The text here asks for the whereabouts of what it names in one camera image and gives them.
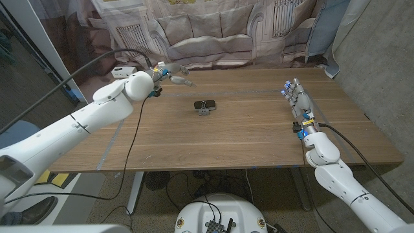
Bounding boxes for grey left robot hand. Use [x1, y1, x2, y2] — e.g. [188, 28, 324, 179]
[149, 62, 197, 89]

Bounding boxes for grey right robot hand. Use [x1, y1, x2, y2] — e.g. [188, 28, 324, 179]
[280, 77, 321, 135]

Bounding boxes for black silver paper clamp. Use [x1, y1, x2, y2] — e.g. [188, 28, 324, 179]
[197, 100, 211, 117]

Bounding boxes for black eraser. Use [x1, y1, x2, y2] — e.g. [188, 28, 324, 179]
[193, 100, 217, 111]

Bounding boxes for white power strip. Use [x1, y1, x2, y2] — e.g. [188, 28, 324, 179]
[111, 66, 138, 79]

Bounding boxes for printed sofa backdrop cloth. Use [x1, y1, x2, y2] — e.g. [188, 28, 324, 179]
[28, 0, 351, 72]

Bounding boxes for grey table leg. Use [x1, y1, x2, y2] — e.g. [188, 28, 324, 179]
[289, 167, 312, 212]

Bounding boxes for pale cloth sheet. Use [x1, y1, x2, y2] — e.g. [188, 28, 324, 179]
[324, 0, 372, 79]

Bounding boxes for round black floor fan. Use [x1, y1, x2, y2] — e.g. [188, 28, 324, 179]
[144, 171, 171, 191]

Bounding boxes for white partition panel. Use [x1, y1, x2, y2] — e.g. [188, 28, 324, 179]
[0, 0, 94, 107]

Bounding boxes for white table leg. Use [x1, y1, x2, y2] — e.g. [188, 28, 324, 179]
[126, 171, 145, 214]

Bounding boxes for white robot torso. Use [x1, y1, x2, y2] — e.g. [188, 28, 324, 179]
[174, 193, 268, 233]

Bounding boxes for small black electronics box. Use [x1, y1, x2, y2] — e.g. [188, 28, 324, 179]
[205, 219, 224, 233]

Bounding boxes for blue grey chair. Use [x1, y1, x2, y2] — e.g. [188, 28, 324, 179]
[0, 120, 41, 150]

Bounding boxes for dark leather shoe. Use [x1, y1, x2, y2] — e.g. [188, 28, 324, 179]
[19, 196, 58, 225]

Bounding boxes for blue jeans leg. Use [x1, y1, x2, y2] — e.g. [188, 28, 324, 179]
[0, 212, 23, 227]

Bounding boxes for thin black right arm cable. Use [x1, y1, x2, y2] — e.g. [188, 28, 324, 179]
[301, 139, 331, 233]

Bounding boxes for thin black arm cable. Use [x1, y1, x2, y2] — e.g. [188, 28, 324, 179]
[301, 139, 331, 233]
[3, 96, 149, 205]

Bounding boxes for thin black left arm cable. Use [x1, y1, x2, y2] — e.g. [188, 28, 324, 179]
[3, 96, 149, 205]

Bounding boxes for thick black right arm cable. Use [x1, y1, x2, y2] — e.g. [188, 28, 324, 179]
[318, 122, 414, 216]

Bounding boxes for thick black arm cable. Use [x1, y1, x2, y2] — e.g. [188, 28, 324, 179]
[318, 122, 414, 216]
[0, 48, 153, 135]

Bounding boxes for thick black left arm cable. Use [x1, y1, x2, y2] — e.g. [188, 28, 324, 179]
[0, 48, 153, 135]

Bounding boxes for black floor cable bundle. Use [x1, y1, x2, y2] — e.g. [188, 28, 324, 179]
[193, 170, 253, 199]

